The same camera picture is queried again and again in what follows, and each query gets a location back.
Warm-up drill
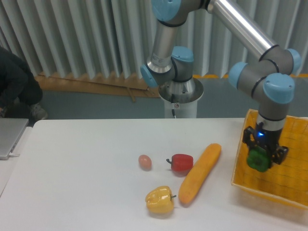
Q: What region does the green bell pepper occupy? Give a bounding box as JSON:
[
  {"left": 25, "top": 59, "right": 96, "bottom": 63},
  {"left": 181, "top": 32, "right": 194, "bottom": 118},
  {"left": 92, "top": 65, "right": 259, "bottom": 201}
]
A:
[{"left": 246, "top": 147, "right": 270, "bottom": 172}]

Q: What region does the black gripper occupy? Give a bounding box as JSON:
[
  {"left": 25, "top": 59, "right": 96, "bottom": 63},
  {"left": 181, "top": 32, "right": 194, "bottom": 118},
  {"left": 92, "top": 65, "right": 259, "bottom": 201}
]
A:
[{"left": 242, "top": 122, "right": 288, "bottom": 168}]

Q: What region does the yellow woven basket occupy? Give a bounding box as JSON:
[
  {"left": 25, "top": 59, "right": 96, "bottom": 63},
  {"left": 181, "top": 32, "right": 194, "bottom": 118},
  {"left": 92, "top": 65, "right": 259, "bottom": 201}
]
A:
[{"left": 231, "top": 116, "right": 308, "bottom": 209}]

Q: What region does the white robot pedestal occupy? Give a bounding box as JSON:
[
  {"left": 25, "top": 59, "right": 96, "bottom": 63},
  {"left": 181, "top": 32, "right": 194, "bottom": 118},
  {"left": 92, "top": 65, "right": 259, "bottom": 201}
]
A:
[{"left": 158, "top": 78, "right": 204, "bottom": 118}]

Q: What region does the yellow bell pepper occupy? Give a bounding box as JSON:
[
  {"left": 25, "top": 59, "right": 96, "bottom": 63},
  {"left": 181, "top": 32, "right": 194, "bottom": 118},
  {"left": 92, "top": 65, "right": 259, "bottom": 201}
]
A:
[{"left": 145, "top": 186, "right": 176, "bottom": 214}]

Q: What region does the brown egg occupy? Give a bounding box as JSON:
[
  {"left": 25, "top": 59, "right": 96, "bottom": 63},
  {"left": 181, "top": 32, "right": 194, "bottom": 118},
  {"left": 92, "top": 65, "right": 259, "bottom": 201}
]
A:
[{"left": 138, "top": 155, "right": 152, "bottom": 169}]

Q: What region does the red bell pepper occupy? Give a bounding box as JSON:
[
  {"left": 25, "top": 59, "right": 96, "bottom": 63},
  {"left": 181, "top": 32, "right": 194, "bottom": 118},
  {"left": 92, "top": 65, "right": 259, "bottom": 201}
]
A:
[{"left": 166, "top": 154, "right": 193, "bottom": 172}]

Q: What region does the silver laptop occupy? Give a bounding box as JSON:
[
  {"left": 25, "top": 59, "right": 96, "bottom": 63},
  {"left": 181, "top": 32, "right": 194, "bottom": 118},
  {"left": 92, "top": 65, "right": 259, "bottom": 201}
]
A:
[{"left": 0, "top": 118, "right": 29, "bottom": 160}]

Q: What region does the long orange baguette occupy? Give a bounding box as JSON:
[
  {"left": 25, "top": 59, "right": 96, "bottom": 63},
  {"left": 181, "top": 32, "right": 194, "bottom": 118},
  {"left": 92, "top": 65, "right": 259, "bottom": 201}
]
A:
[{"left": 178, "top": 143, "right": 222, "bottom": 205}]

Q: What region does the brown cardboard sheet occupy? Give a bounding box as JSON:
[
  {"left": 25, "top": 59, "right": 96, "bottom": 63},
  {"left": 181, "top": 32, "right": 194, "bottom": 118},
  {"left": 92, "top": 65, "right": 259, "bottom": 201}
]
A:
[{"left": 35, "top": 71, "right": 159, "bottom": 102}]

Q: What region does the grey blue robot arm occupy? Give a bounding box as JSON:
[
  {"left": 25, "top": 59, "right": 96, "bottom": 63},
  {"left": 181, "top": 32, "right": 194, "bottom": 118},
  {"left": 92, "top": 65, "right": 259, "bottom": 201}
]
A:
[{"left": 140, "top": 0, "right": 301, "bottom": 172}]

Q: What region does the person in dark clothes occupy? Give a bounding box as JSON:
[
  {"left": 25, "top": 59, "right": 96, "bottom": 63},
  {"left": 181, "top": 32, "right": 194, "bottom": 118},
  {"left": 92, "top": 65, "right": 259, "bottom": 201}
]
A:
[{"left": 0, "top": 47, "right": 48, "bottom": 121}]

